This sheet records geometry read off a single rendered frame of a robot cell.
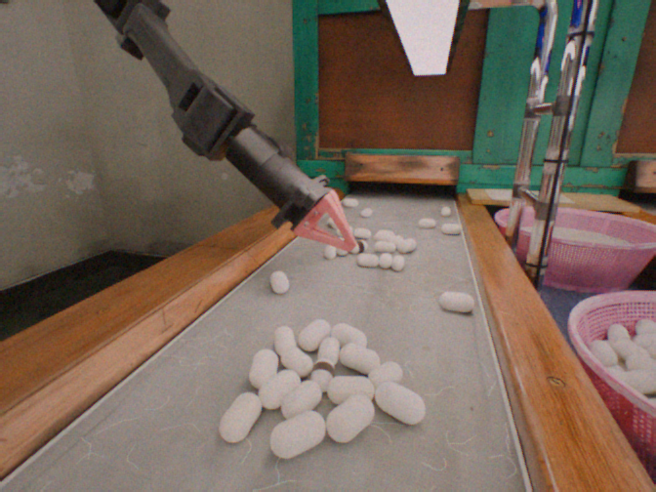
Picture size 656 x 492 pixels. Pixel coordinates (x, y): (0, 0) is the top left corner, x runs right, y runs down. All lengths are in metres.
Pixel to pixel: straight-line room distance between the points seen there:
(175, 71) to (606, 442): 0.59
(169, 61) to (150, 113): 1.85
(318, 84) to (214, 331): 0.84
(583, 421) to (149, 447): 0.28
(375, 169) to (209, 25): 1.45
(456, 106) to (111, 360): 0.94
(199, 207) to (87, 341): 2.00
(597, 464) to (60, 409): 0.34
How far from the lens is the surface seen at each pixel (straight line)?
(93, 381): 0.35
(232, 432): 0.27
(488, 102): 1.06
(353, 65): 1.09
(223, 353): 0.37
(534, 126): 0.65
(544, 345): 0.37
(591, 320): 0.47
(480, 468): 0.28
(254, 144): 0.48
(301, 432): 0.26
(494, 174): 1.07
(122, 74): 2.61
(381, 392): 0.29
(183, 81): 0.57
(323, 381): 0.30
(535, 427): 0.28
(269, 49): 2.06
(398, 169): 1.01
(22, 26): 2.73
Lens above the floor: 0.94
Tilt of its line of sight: 18 degrees down
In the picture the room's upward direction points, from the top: straight up
